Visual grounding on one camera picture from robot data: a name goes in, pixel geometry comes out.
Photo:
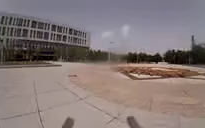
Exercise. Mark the pole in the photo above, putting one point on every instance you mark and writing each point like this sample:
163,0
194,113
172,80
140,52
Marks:
110,51

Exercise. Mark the brown earth bed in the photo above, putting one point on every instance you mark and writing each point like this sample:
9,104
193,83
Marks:
153,71

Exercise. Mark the pale concrete slab pavement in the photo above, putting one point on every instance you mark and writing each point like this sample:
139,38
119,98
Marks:
56,93

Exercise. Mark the robot's own part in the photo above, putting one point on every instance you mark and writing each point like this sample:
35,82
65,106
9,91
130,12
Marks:
68,122
133,122

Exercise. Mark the row of trees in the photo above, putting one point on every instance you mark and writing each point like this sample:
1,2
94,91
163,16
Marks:
176,56

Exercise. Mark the white building with window rows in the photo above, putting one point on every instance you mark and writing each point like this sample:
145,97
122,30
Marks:
33,35

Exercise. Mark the grass strip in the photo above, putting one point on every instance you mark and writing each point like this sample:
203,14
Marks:
16,63

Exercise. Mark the tall chimney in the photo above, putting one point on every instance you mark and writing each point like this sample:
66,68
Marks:
192,41

